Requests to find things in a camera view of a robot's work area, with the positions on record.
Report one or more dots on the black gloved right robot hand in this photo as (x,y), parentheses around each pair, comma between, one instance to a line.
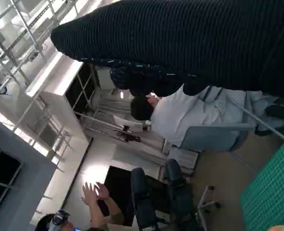
(180,38)

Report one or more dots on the pale round toy bread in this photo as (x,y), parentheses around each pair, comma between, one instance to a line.
(283,228)

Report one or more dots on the person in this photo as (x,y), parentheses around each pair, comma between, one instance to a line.
(101,207)
(180,113)

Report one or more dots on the grey chair with casters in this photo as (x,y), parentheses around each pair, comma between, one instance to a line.
(211,137)

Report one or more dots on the small white mesh cabinet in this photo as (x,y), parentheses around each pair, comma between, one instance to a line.
(183,160)

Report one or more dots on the white shelf cabinet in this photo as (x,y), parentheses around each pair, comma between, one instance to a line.
(55,79)

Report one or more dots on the metal pipe rack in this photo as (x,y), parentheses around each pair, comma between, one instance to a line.
(28,26)

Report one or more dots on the black monitor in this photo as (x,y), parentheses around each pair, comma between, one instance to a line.
(117,178)

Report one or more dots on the black office chair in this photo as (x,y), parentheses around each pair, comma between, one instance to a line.
(141,192)

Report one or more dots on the green cutting mat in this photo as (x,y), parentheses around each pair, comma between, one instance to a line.
(276,187)

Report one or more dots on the VR headset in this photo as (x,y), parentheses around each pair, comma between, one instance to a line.
(58,217)

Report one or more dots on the dark window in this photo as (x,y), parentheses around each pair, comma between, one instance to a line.
(2,168)

